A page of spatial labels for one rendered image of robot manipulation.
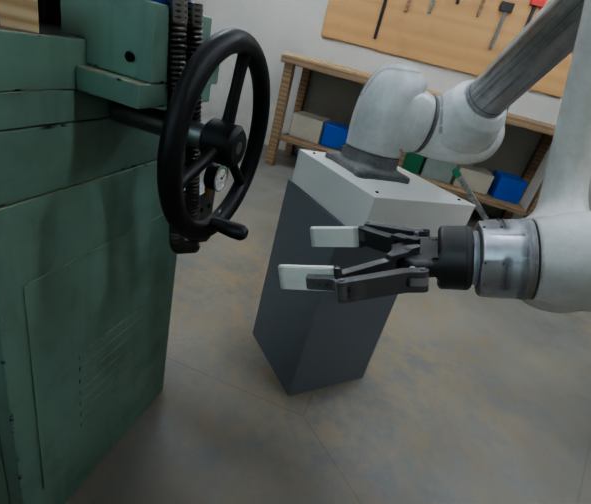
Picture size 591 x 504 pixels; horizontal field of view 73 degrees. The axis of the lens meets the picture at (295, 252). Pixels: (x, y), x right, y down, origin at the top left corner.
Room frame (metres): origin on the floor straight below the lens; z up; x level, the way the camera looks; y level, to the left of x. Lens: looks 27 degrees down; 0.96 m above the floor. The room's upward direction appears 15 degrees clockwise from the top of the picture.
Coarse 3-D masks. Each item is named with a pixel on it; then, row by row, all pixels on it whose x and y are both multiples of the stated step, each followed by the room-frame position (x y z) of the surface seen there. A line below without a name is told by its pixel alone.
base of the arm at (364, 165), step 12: (336, 156) 1.10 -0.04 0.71; (348, 156) 1.06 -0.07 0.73; (360, 156) 1.04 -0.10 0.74; (372, 156) 1.04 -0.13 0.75; (348, 168) 1.04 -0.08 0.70; (360, 168) 1.01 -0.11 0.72; (372, 168) 1.03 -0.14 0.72; (384, 168) 1.04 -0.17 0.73; (396, 168) 1.08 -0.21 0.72; (396, 180) 1.06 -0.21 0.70; (408, 180) 1.08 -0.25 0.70
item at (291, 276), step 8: (280, 264) 0.41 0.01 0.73; (288, 264) 0.41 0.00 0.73; (280, 272) 0.40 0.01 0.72; (288, 272) 0.40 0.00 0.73; (296, 272) 0.40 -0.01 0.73; (304, 272) 0.40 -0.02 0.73; (312, 272) 0.39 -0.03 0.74; (320, 272) 0.39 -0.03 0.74; (328, 272) 0.39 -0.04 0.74; (280, 280) 0.40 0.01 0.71; (288, 280) 0.40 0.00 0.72; (296, 280) 0.40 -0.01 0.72; (304, 280) 0.39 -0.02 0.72; (288, 288) 0.40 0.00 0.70; (296, 288) 0.40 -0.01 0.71; (304, 288) 0.39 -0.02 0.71
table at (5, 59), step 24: (48, 24) 0.59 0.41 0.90; (0, 48) 0.42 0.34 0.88; (24, 48) 0.44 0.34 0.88; (48, 48) 0.48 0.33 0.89; (72, 48) 0.51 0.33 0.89; (0, 72) 0.42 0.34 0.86; (24, 72) 0.44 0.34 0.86; (48, 72) 0.47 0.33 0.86; (72, 72) 0.51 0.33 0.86; (96, 72) 0.51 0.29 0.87; (216, 72) 0.88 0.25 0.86; (120, 96) 0.50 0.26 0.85; (144, 96) 0.50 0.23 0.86
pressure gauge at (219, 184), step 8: (208, 168) 0.82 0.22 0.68; (216, 168) 0.82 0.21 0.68; (224, 168) 0.85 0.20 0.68; (208, 176) 0.81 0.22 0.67; (216, 176) 0.81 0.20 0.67; (224, 176) 0.85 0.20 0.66; (208, 184) 0.81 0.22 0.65; (216, 184) 0.82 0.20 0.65; (224, 184) 0.85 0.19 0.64; (208, 192) 0.83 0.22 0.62
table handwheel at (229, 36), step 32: (224, 32) 0.51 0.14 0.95; (192, 64) 0.46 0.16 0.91; (256, 64) 0.61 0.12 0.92; (192, 96) 0.44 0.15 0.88; (256, 96) 0.66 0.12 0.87; (160, 128) 0.56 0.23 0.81; (192, 128) 0.55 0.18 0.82; (224, 128) 0.54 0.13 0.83; (256, 128) 0.67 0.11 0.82; (160, 160) 0.42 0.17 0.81; (224, 160) 0.53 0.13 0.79; (256, 160) 0.67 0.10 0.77; (160, 192) 0.42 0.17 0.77; (192, 224) 0.47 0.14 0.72
